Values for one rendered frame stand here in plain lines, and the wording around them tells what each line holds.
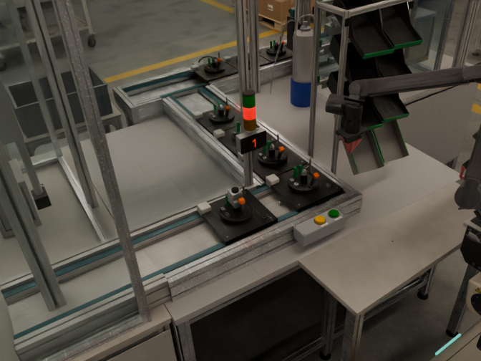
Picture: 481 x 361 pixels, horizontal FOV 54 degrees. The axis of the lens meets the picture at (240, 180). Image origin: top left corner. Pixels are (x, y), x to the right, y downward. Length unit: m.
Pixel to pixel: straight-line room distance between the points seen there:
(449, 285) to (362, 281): 1.34
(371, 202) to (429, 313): 0.96
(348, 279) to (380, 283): 0.11
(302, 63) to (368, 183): 0.87
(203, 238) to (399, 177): 0.99
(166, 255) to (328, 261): 0.62
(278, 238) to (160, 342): 0.58
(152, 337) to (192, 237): 0.41
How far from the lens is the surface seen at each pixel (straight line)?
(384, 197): 2.22
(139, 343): 1.78
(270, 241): 1.85
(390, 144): 2.25
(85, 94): 1.20
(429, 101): 3.30
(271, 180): 2.05
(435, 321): 2.91
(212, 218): 1.90
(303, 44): 2.76
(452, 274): 3.18
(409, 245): 2.01
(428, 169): 2.45
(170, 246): 1.89
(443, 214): 2.19
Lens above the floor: 2.21
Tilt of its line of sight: 36 degrees down
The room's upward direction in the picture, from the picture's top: 3 degrees counter-clockwise
